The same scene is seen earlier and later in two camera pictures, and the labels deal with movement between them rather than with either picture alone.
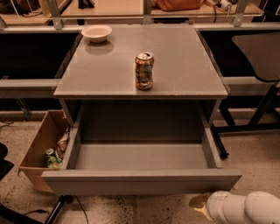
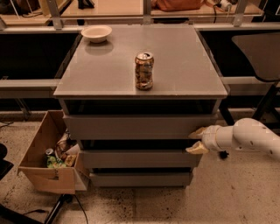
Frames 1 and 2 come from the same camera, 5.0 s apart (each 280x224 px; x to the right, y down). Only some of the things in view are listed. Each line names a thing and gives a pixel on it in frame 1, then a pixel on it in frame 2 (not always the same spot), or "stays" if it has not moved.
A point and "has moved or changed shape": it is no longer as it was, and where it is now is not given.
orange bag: (169, 5) stays
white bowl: (96, 33) stays
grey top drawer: (142, 147) has moved or changed shape
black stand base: (15, 217) stays
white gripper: (215, 206) to (210, 137)
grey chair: (262, 50) stays
